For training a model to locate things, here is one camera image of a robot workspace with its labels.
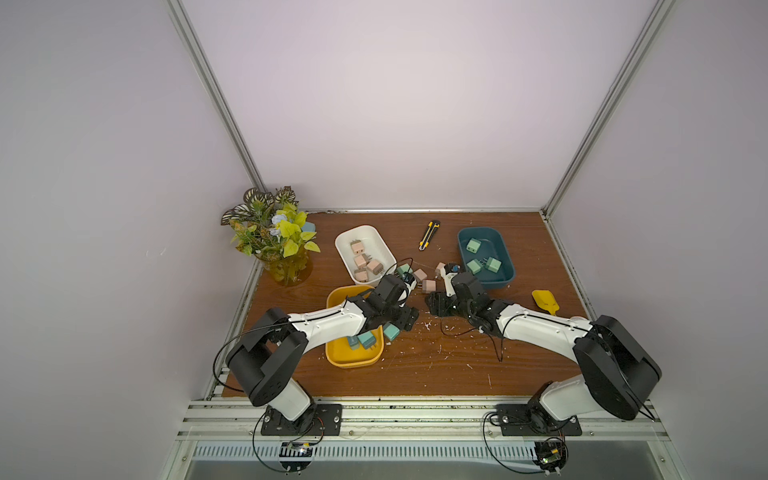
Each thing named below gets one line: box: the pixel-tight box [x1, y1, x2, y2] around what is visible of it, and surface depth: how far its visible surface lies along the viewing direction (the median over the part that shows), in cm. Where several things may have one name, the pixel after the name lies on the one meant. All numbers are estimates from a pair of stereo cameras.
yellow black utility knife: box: [419, 220, 441, 251], surface depth 113 cm
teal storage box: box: [458, 226, 516, 289], surface depth 105 cm
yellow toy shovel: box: [531, 290, 560, 316], surface depth 95 cm
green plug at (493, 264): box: [485, 256, 502, 273], surface depth 103 cm
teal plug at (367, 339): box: [357, 331, 376, 349], surface depth 86 cm
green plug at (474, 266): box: [466, 259, 482, 275], surface depth 102 cm
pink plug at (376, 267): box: [367, 260, 384, 275], surface depth 103 cm
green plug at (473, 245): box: [466, 237, 482, 254], surface depth 109 cm
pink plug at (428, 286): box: [422, 279, 436, 293], surface depth 98 cm
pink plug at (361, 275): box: [354, 269, 368, 283], surface depth 102 cm
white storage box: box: [335, 224, 397, 285], surface depth 108 cm
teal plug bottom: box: [383, 322, 400, 341], surface depth 87 cm
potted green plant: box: [221, 186, 321, 287], surface depth 92 cm
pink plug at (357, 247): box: [350, 240, 364, 255], surface depth 112 cm
